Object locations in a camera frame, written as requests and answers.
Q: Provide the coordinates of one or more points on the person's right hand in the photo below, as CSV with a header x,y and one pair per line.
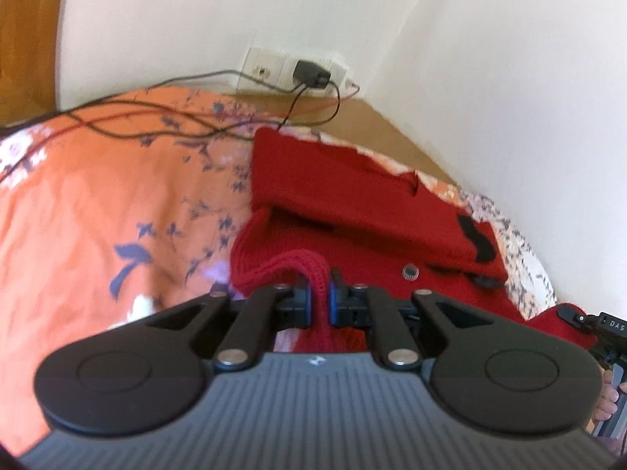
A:
x,y
607,404

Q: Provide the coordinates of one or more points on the wooden door frame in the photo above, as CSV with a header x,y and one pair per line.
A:
x,y
28,58

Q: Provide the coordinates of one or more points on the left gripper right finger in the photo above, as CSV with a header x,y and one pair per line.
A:
x,y
401,333

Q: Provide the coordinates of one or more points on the floral orange bed sheet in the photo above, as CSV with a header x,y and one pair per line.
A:
x,y
113,214

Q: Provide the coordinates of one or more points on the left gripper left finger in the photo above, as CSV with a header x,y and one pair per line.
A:
x,y
233,334

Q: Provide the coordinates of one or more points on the black power adapter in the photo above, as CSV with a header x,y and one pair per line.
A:
x,y
311,75

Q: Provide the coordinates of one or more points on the red knitted sweater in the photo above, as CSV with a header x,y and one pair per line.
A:
x,y
315,207

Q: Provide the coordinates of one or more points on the white wall socket strip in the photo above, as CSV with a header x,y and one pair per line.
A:
x,y
272,72

